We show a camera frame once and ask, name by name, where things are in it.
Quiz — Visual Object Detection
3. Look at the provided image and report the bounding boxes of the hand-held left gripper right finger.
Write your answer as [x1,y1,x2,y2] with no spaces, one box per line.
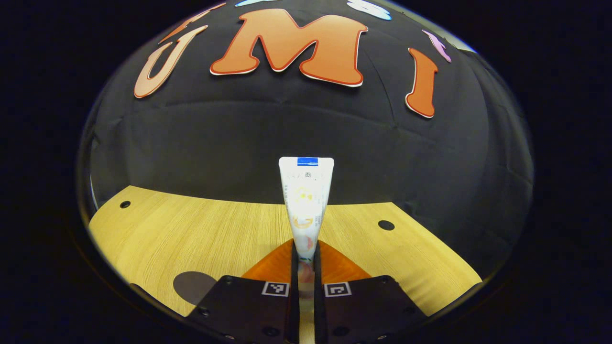
[313,240,428,344]

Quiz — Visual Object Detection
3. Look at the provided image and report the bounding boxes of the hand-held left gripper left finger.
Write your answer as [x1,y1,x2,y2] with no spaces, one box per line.
[184,239,301,344]

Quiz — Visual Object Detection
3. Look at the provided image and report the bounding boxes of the dark round coaster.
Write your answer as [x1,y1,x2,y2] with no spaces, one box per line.
[173,271,218,306]

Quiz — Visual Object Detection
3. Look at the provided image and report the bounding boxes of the white toothpaste tube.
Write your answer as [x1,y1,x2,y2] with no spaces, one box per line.
[279,157,335,311]

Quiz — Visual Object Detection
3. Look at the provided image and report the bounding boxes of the wooden desktop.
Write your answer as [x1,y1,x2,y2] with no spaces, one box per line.
[88,185,482,344]

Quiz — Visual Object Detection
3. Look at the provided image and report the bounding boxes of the black backdrop cloth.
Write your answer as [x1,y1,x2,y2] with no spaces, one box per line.
[79,0,535,282]

